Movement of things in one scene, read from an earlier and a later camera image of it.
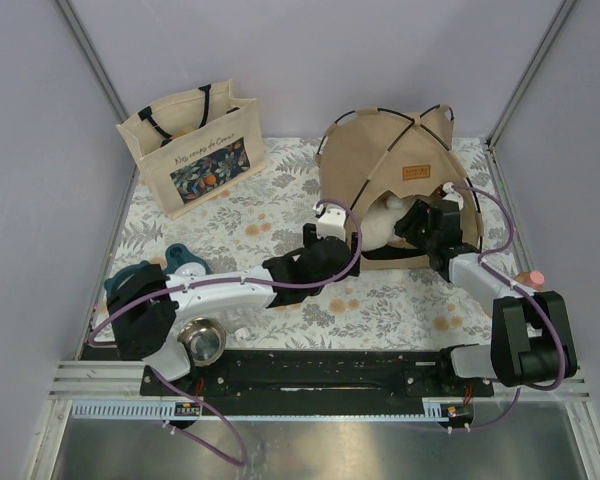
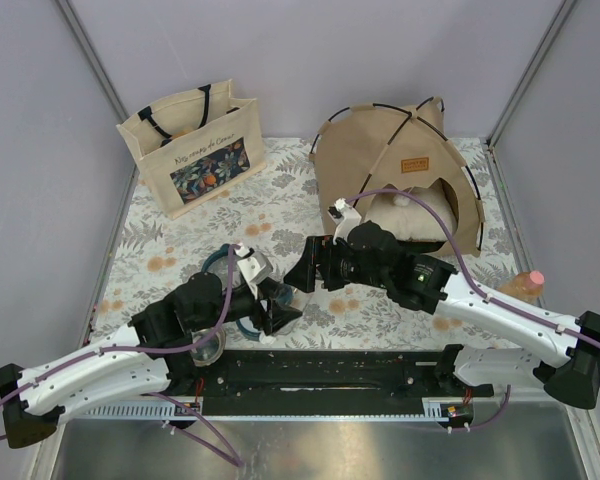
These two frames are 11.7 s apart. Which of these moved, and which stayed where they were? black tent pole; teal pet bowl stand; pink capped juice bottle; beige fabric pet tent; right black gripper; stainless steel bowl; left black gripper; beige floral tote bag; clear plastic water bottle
Moved: black tent pole; left black gripper; teal pet bowl stand; clear plastic water bottle; right black gripper
Stayed: beige fabric pet tent; stainless steel bowl; beige floral tote bag; pink capped juice bottle
